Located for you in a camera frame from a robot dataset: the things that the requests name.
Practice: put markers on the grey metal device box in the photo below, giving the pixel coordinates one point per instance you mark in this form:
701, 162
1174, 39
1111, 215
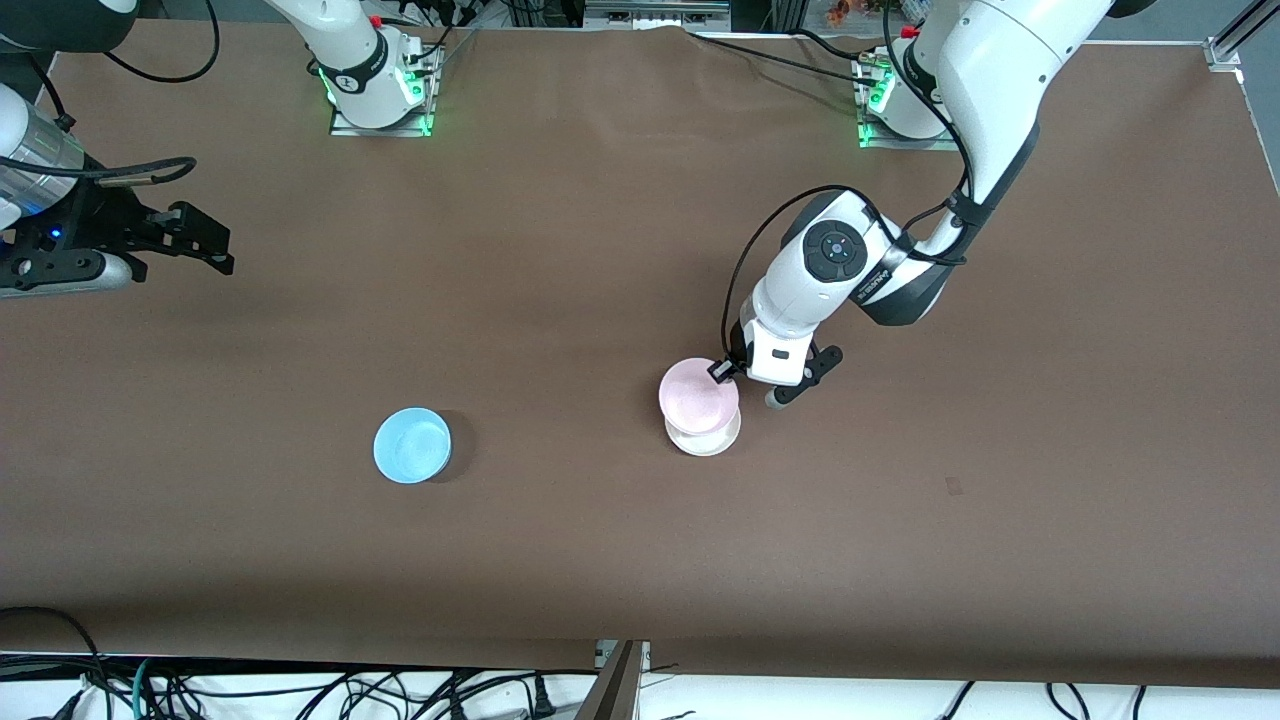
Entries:
655, 15

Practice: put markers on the blue bowl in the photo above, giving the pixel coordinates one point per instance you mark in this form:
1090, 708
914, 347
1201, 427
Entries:
410, 445

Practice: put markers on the aluminium corner bracket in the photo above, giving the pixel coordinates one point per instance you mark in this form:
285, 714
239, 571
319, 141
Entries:
1222, 52

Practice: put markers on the diagonal aluminium profile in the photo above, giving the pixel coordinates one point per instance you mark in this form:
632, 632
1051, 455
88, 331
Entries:
1250, 20

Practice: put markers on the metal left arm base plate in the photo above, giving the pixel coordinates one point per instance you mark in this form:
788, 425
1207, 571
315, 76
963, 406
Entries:
905, 144

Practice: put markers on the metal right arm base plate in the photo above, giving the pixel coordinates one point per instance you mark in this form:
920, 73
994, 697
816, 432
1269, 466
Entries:
380, 131

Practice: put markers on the small metal bracket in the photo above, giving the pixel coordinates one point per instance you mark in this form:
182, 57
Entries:
603, 655

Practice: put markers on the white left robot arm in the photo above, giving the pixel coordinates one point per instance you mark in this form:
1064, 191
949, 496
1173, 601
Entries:
1000, 80

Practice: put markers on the pink bowl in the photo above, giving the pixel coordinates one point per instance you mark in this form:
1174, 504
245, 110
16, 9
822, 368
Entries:
695, 400

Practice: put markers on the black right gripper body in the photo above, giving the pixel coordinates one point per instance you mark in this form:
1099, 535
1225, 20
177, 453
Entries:
97, 222

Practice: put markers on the aluminium profile beam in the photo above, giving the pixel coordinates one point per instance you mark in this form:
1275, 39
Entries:
615, 690

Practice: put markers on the white bowl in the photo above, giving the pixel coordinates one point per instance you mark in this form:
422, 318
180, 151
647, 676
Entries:
700, 446

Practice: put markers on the brown table cover sheet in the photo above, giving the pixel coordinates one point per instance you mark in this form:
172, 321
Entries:
600, 250

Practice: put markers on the orange object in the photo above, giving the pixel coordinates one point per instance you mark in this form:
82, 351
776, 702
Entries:
840, 10

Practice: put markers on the black power plug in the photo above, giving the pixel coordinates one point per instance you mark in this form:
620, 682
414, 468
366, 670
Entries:
542, 700

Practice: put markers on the aluminium frame post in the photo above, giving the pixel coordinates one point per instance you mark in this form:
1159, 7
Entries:
790, 12

